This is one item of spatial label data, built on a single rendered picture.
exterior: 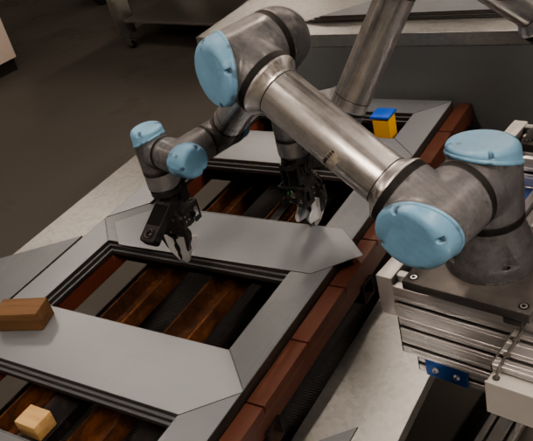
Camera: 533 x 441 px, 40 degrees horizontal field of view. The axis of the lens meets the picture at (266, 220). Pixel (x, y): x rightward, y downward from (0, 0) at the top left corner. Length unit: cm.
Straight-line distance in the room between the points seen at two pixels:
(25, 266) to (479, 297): 134
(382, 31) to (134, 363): 83
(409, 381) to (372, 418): 12
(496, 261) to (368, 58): 48
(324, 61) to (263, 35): 123
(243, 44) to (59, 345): 83
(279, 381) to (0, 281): 98
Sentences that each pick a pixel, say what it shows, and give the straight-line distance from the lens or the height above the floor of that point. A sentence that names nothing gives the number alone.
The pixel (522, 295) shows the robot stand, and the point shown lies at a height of 104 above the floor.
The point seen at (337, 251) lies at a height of 85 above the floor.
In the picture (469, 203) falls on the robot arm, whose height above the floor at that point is 123.
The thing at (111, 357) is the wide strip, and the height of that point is 85.
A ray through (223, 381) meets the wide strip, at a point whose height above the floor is 85.
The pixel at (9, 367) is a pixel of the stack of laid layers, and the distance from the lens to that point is 176.
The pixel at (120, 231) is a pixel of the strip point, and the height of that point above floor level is 85.
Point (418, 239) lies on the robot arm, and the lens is 107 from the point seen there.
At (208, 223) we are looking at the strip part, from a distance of 194.
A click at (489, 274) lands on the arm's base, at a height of 106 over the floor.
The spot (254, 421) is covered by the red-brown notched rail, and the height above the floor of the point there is 83.
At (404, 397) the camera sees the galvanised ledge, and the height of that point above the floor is 68.
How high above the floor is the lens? 183
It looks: 32 degrees down
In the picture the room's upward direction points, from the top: 15 degrees counter-clockwise
